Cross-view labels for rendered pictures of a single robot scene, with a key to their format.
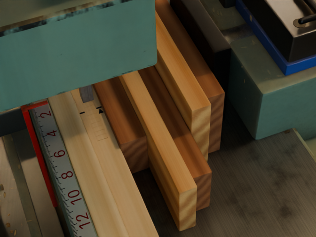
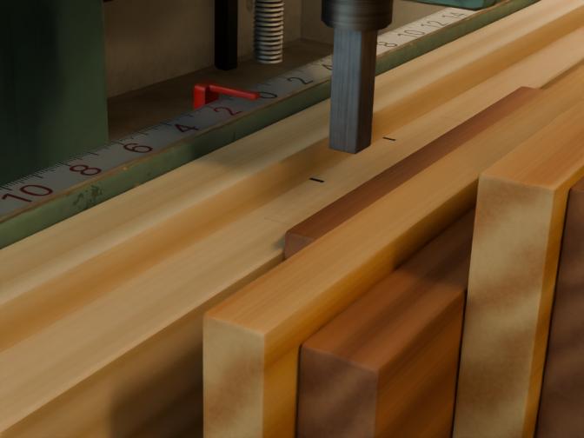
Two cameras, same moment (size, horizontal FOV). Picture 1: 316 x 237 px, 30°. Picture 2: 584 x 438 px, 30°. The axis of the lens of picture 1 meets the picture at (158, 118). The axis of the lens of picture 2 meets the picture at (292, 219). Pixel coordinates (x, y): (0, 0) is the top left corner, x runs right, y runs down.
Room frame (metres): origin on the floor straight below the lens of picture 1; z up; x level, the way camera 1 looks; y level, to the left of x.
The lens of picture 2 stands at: (0.11, -0.16, 1.05)
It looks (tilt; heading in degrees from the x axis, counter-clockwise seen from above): 23 degrees down; 51
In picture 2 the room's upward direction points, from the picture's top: 2 degrees clockwise
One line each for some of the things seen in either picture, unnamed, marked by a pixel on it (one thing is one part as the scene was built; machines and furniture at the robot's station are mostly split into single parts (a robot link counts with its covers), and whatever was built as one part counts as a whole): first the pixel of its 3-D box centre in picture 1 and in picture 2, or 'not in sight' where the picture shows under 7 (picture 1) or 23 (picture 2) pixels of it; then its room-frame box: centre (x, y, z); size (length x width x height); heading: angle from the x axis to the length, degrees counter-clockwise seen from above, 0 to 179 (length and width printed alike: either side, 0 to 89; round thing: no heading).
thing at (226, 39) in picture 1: (229, 43); not in sight; (0.36, -0.06, 0.95); 0.09 x 0.07 x 0.09; 20
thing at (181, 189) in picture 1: (136, 104); (465, 255); (0.32, 0.02, 0.93); 0.22 x 0.01 x 0.06; 20
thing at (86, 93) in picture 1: (82, 76); (354, 60); (0.31, 0.06, 0.97); 0.01 x 0.01 x 0.05; 20
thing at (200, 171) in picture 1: (143, 81); (550, 249); (0.35, 0.01, 0.93); 0.25 x 0.02 x 0.05; 20
